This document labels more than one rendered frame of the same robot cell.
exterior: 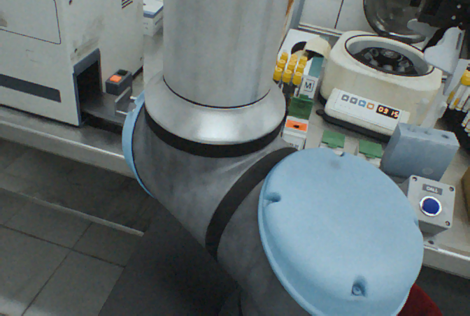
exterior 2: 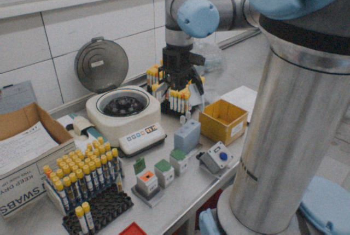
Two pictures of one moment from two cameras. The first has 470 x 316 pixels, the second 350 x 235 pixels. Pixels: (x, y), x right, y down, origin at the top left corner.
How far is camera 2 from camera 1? 0.42 m
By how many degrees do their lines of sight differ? 46
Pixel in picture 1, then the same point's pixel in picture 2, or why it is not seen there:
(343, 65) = (117, 125)
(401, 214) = (331, 183)
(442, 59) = (195, 100)
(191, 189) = not seen: outside the picture
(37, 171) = not seen: outside the picture
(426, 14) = (178, 86)
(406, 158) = (188, 144)
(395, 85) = (147, 115)
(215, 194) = not seen: outside the picture
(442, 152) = (197, 130)
